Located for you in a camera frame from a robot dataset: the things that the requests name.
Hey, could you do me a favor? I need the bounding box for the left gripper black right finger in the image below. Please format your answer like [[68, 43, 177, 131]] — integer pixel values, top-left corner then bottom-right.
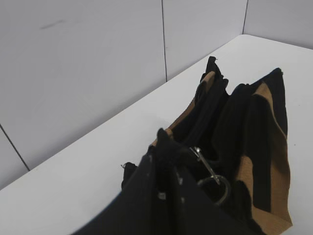
[[168, 167, 254, 235]]

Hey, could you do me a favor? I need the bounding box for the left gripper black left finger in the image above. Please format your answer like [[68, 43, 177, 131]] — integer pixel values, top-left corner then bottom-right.
[[78, 154, 171, 235]]

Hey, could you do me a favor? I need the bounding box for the metal zipper pull ring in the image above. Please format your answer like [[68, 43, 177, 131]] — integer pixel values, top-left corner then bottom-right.
[[188, 146, 232, 204]]

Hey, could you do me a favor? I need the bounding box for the black tote bag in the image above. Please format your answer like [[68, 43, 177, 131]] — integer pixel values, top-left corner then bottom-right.
[[122, 57, 292, 235]]

